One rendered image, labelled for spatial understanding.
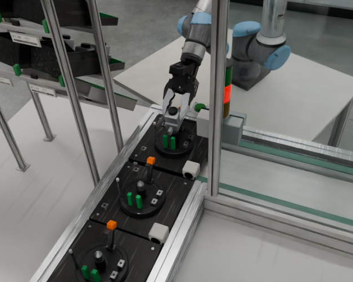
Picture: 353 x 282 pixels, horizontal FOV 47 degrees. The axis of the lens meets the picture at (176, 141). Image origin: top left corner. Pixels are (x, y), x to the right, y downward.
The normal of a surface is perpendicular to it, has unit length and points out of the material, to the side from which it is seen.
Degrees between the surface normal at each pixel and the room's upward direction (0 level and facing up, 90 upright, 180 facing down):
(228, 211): 90
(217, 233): 0
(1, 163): 0
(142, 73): 0
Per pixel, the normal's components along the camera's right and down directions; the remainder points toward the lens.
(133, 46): -0.04, -0.71
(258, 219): -0.38, 0.66
